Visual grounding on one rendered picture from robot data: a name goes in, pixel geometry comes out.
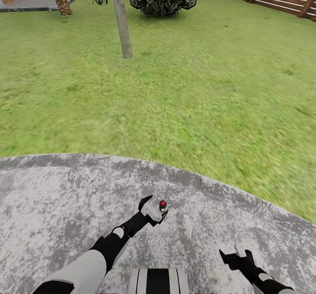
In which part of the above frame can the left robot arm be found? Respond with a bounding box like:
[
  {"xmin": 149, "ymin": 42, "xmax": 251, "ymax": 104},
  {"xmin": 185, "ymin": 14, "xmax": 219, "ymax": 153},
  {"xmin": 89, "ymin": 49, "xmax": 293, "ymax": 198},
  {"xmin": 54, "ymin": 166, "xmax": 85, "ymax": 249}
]
[{"xmin": 32, "ymin": 195, "xmax": 163, "ymax": 294}]

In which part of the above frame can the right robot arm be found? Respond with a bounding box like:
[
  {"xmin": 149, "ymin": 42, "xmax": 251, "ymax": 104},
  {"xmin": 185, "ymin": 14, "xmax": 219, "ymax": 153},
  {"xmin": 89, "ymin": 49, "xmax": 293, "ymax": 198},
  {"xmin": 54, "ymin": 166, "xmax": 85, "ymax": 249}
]
[{"xmin": 219, "ymin": 241, "xmax": 300, "ymax": 294}]

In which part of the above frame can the robot trunk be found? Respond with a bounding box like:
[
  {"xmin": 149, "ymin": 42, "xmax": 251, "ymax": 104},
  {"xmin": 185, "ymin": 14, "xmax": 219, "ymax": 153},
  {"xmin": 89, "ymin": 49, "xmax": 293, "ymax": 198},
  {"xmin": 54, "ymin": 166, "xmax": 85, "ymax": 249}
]
[{"xmin": 127, "ymin": 269, "xmax": 189, "ymax": 294}]

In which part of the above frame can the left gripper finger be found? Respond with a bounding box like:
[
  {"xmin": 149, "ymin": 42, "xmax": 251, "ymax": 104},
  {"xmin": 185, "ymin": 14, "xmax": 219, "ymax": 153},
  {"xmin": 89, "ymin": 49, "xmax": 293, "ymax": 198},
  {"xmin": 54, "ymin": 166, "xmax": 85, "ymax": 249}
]
[{"xmin": 141, "ymin": 195, "xmax": 153, "ymax": 203}]

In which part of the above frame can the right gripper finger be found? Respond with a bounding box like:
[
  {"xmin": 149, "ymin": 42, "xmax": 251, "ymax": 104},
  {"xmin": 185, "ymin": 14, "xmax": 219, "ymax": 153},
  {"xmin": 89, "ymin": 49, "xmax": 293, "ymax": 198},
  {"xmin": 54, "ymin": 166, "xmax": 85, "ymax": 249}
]
[{"xmin": 219, "ymin": 250, "xmax": 228, "ymax": 263}]

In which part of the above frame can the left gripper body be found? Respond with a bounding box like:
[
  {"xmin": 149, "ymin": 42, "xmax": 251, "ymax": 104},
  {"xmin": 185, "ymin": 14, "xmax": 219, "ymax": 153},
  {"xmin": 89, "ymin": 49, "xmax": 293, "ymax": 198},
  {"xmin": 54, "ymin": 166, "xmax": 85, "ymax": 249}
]
[{"xmin": 133, "ymin": 201, "xmax": 158, "ymax": 230}]

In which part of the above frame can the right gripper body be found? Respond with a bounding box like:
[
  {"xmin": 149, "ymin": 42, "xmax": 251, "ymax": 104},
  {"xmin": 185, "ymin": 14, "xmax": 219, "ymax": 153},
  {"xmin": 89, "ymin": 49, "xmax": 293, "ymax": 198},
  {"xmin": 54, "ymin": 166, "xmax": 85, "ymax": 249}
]
[{"xmin": 224, "ymin": 250, "xmax": 255, "ymax": 277}]

